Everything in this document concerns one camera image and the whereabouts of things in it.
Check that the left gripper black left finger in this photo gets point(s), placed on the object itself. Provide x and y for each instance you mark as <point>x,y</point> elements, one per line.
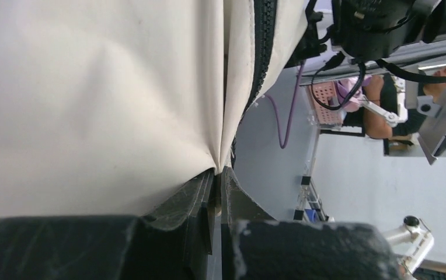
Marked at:
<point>171,242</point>

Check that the beige jacket with black lining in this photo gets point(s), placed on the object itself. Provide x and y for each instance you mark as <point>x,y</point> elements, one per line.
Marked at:
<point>110,106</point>

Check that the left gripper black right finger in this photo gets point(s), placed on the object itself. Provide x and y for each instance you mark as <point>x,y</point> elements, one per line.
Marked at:
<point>257,246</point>

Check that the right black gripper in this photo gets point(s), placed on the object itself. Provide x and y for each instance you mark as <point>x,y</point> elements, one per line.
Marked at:
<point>367,30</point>

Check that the pink perforated basket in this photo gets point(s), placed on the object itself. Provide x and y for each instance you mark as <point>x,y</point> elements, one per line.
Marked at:
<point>326,93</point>

